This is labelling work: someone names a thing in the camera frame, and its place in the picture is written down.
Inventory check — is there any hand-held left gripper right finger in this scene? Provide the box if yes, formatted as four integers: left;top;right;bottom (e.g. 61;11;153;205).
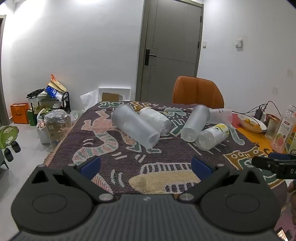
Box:
177;156;267;202

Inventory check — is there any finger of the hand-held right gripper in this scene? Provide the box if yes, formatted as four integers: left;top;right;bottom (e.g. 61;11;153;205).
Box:
269;152;296;162
251;156;281;174

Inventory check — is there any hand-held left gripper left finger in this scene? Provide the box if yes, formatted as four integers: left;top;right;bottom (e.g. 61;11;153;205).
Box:
27;156;115;202

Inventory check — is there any slim frosted plastic cup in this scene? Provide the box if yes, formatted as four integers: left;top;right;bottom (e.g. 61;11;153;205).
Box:
181;104;211;142

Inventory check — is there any short frosted plastic cup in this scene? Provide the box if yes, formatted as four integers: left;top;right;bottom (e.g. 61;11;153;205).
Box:
208;108;233;126

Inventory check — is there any large frosted plastic cup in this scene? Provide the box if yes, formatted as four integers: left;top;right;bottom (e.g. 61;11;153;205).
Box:
111;104;160;149

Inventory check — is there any frosted cup with white liner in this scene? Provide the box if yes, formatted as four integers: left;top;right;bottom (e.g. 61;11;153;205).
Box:
139;108;172;137

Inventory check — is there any person's right hand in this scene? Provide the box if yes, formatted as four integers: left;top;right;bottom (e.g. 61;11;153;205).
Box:
287;180;296;223

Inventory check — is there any juice bottle with pink label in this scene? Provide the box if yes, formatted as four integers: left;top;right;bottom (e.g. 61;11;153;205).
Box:
271;105;296;153

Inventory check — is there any clear glass jar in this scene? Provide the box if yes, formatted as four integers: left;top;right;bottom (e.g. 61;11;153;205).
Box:
265;114;282;140

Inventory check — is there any clear bottle with yellow label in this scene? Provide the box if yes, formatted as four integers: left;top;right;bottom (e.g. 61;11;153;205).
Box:
196;123;229;151

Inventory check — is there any printed woven blanket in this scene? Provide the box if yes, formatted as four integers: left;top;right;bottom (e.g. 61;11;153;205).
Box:
43;100;289;198

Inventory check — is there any white bowl of oranges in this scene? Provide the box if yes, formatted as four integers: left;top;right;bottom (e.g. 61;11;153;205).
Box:
237;113;268;133

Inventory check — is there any black power adapter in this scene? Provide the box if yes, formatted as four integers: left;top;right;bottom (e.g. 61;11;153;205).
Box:
254;109;267;121

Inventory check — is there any clear plastic container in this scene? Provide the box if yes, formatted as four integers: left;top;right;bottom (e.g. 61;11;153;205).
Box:
45;109;72;147

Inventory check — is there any white shopping bag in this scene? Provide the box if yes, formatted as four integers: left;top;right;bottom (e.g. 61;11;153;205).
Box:
36;109;51;144

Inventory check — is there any smartphone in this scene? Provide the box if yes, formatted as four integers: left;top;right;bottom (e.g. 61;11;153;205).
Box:
276;227;292;241

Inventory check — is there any clear plastic bag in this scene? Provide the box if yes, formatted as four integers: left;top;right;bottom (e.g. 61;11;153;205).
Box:
80;90;99;112

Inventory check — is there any black metal rack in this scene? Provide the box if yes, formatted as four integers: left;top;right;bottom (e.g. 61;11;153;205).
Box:
30;91;71;114

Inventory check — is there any brown cardboard piece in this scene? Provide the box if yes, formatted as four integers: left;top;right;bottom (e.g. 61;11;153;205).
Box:
102;92;120;102

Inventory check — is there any orange chair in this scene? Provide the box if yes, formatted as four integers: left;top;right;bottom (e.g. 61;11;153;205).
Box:
172;76;225;109

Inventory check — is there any green bag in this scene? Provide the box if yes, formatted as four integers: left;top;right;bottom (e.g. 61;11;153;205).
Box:
27;109;38;127

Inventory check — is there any blue and white plastic bag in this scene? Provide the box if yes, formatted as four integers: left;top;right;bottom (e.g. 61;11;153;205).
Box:
46;86;58;98

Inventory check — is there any green ride-on toy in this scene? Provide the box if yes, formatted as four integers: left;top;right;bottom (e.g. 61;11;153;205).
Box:
0;126;22;170

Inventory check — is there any orange paper bag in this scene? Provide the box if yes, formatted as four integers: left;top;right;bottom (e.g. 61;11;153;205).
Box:
10;103;30;124

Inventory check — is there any brown paper bag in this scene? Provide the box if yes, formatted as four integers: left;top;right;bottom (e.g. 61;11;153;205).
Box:
47;74;67;93

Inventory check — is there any grey door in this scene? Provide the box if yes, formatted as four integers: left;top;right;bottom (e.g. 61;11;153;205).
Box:
135;0;204;102

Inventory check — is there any black cable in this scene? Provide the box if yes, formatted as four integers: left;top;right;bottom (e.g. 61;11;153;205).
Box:
243;100;284;116

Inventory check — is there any black door handle lock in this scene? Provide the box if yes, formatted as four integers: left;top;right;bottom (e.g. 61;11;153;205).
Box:
144;48;157;66

